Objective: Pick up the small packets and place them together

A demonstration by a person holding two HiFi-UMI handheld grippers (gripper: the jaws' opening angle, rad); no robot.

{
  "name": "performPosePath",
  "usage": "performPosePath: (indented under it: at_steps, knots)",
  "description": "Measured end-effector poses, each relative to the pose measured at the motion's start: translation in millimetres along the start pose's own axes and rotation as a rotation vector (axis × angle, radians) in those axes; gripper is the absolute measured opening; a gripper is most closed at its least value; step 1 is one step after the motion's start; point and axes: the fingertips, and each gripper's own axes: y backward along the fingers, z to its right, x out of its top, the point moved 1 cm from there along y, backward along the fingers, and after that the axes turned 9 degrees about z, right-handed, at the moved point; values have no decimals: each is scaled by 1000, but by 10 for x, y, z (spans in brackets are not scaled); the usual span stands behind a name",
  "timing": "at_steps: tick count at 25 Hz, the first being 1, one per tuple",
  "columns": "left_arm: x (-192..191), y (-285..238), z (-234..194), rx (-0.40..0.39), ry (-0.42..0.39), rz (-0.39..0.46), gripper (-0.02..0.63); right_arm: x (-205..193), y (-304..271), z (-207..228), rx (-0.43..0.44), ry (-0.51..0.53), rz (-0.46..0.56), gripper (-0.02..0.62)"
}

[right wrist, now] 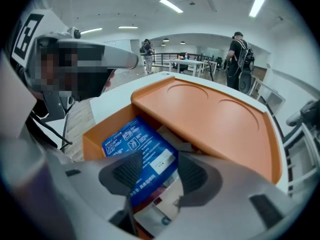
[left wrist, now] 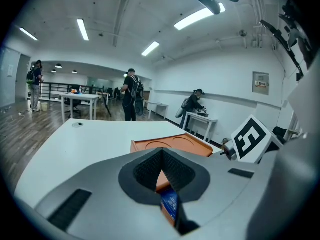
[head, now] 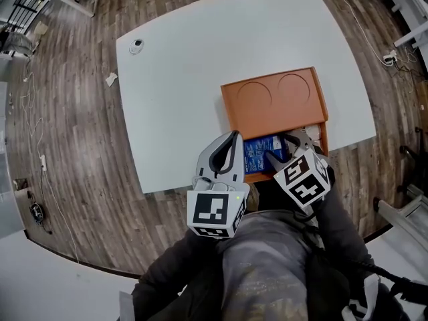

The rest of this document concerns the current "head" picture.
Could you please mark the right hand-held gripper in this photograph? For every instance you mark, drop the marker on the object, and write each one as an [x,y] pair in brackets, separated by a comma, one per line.
[304,179]

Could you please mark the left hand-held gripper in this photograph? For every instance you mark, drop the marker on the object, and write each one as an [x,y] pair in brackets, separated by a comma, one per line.
[207,209]

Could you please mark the white labelled snack packet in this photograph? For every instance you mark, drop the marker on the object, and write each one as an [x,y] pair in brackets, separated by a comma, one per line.
[312,132]

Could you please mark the blue packet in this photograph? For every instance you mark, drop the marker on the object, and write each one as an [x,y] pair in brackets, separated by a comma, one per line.
[255,156]

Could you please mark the orange drawer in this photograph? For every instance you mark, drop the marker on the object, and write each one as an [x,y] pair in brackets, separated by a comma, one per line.
[257,178]

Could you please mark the orange storage box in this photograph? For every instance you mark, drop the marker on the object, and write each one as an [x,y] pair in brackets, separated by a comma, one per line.
[277,112]

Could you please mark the person's left forearm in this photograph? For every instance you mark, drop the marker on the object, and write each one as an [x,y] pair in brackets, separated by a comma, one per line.
[167,266]

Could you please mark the person's right forearm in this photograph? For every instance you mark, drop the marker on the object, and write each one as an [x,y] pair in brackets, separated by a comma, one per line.
[337,219]

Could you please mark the person's legs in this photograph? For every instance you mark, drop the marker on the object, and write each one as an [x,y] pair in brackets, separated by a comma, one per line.
[271,196]

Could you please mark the person's torso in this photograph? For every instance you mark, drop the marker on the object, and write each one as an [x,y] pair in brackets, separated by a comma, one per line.
[267,263]

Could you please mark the white metal rack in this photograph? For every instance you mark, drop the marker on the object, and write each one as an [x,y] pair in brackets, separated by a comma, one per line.
[398,212]

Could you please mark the black office chair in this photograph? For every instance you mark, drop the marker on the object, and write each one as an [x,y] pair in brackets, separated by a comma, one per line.
[418,156]

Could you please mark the white power strip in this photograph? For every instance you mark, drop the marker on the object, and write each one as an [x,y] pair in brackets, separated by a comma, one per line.
[389,59]
[43,163]

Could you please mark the white paper scrap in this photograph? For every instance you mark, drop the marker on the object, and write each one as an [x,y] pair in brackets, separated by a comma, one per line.
[111,79]

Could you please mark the black harness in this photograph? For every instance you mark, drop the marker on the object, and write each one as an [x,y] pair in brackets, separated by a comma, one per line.
[374,267]

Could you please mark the cardboard box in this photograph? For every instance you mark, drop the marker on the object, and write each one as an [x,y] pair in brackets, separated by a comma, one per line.
[423,95]

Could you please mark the white curved desk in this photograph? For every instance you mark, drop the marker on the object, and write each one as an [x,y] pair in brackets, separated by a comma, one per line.
[408,252]
[50,286]

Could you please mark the black round device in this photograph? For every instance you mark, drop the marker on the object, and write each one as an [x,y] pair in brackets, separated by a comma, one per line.
[36,212]

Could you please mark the small brown box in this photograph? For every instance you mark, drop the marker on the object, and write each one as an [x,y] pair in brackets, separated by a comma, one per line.
[20,184]

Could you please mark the beige bin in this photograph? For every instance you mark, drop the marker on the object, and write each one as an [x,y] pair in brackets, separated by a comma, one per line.
[40,28]

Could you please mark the black railing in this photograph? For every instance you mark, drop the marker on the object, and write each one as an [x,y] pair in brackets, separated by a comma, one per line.
[23,8]

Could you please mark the silver gripper camera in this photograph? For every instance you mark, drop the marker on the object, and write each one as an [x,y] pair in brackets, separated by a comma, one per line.
[200,184]

